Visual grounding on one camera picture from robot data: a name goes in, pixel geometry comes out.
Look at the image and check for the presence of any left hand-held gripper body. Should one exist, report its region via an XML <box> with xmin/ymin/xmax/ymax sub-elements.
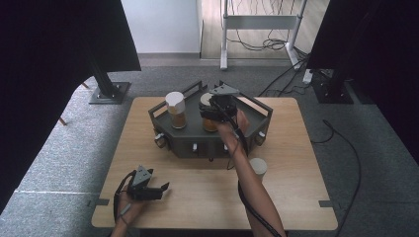
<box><xmin>126</xmin><ymin>165</ymin><xmax>163</xmax><ymax>201</ymax></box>

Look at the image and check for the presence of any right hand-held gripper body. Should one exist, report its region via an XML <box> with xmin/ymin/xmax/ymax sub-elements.
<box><xmin>209</xmin><ymin>83</ymin><xmax>240</xmax><ymax>123</ymax></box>

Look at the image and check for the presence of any white-lidded spice jar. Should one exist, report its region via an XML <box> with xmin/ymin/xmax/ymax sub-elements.
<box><xmin>164</xmin><ymin>91</ymin><xmax>188</xmax><ymax>130</ymax></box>
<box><xmin>249</xmin><ymin>157</ymin><xmax>269</xmax><ymax>183</ymax></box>
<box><xmin>199</xmin><ymin>92</ymin><xmax>221</xmax><ymax>133</ymax></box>

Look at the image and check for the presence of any black corner shelf rack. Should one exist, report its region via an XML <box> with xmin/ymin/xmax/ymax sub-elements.
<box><xmin>147</xmin><ymin>79</ymin><xmax>274</xmax><ymax>163</ymax></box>

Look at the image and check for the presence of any person's left hand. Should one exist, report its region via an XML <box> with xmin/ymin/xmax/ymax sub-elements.
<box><xmin>116</xmin><ymin>192</ymin><xmax>149</xmax><ymax>227</ymax></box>

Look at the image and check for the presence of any white power strip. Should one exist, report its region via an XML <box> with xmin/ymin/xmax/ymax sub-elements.
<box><xmin>301</xmin><ymin>68</ymin><xmax>314</xmax><ymax>85</ymax></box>

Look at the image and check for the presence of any black metal stand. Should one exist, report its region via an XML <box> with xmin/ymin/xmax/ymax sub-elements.
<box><xmin>310</xmin><ymin>68</ymin><xmax>356</xmax><ymax>106</ymax></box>
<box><xmin>88</xmin><ymin>55</ymin><xmax>132</xmax><ymax>106</ymax></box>

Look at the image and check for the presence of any black curtain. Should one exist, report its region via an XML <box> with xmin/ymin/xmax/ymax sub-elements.
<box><xmin>305</xmin><ymin>0</ymin><xmax>419</xmax><ymax>166</ymax></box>
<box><xmin>0</xmin><ymin>0</ymin><xmax>142</xmax><ymax>215</ymax></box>

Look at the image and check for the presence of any right hand-held gripper cable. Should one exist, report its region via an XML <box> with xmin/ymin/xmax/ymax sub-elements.
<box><xmin>210</xmin><ymin>98</ymin><xmax>285</xmax><ymax>237</ymax></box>

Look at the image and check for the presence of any bundle of black cables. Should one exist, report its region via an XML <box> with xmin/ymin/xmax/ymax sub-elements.
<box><xmin>226</xmin><ymin>0</ymin><xmax>312</xmax><ymax>99</ymax></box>

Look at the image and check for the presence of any white metal stand frame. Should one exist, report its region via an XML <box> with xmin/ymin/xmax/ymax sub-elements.
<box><xmin>219</xmin><ymin>0</ymin><xmax>309</xmax><ymax>71</ymax></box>

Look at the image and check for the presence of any long black floor cable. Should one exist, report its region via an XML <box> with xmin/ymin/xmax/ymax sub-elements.
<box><xmin>310</xmin><ymin>118</ymin><xmax>363</xmax><ymax>237</ymax></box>

